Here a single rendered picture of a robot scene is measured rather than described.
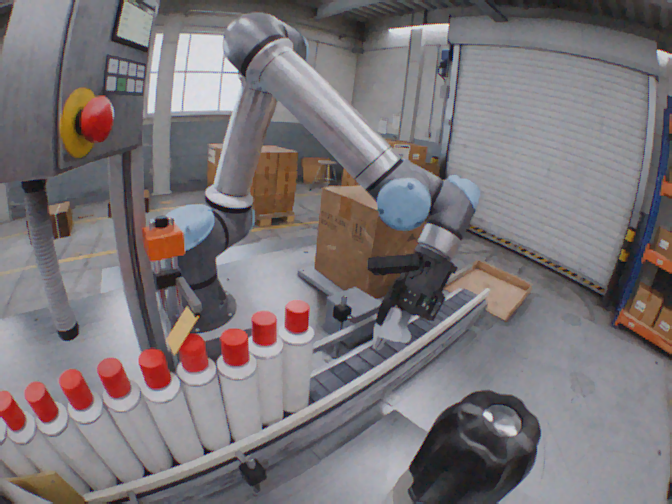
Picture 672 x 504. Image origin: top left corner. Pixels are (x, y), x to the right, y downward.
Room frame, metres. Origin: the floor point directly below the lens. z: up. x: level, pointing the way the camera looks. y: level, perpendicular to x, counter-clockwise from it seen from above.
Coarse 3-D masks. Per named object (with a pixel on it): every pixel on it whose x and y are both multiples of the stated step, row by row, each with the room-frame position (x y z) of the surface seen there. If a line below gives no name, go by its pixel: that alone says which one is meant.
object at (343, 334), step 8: (456, 272) 0.79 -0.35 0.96; (464, 272) 0.81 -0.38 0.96; (448, 280) 0.74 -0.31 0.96; (368, 320) 0.52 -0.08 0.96; (352, 328) 0.49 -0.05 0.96; (360, 328) 0.50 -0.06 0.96; (328, 336) 0.46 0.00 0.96; (336, 336) 0.46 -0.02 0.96; (344, 336) 0.47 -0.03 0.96; (320, 344) 0.43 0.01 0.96; (328, 344) 0.44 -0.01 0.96
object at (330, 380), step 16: (464, 288) 0.86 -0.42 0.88; (448, 304) 0.75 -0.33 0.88; (464, 304) 0.76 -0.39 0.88; (416, 320) 0.66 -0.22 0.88; (416, 336) 0.59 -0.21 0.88; (368, 352) 0.52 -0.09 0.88; (384, 352) 0.52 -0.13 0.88; (416, 352) 0.53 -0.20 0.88; (336, 368) 0.46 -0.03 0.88; (352, 368) 0.47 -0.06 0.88; (368, 368) 0.47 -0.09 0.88; (320, 384) 0.41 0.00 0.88; (336, 384) 0.42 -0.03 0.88; (368, 384) 0.43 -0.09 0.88; (288, 416) 0.33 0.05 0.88; (320, 416) 0.34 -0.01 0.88; (288, 432) 0.29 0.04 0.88; (256, 448) 0.25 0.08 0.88; (176, 464) 0.18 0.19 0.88; (224, 464) 0.21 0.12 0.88
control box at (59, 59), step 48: (48, 0) 0.16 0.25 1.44; (96, 0) 0.19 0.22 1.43; (144, 0) 0.28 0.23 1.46; (48, 48) 0.16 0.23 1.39; (96, 48) 0.21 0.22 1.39; (0, 96) 0.15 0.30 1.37; (48, 96) 0.16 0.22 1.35; (96, 96) 0.22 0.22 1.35; (0, 144) 0.15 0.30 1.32; (48, 144) 0.16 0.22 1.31; (96, 144) 0.22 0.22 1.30
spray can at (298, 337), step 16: (288, 304) 0.36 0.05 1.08; (304, 304) 0.36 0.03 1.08; (288, 320) 0.35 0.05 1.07; (304, 320) 0.35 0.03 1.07; (288, 336) 0.34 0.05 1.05; (304, 336) 0.34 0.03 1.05; (288, 352) 0.33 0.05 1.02; (304, 352) 0.34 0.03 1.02; (288, 368) 0.33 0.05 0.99; (304, 368) 0.34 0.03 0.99; (288, 384) 0.33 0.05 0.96; (304, 384) 0.34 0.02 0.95; (288, 400) 0.33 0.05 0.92; (304, 400) 0.34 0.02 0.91
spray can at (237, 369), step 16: (224, 336) 0.27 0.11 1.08; (240, 336) 0.28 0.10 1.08; (224, 352) 0.26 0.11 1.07; (240, 352) 0.26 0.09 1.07; (224, 368) 0.26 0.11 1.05; (240, 368) 0.26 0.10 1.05; (256, 368) 0.27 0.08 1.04; (224, 384) 0.25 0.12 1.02; (240, 384) 0.25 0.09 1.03; (256, 384) 0.27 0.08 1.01; (224, 400) 0.26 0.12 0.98; (240, 400) 0.25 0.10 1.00; (256, 400) 0.27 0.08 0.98; (240, 416) 0.25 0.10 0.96; (256, 416) 0.27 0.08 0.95; (240, 432) 0.25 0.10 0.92; (256, 432) 0.26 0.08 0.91
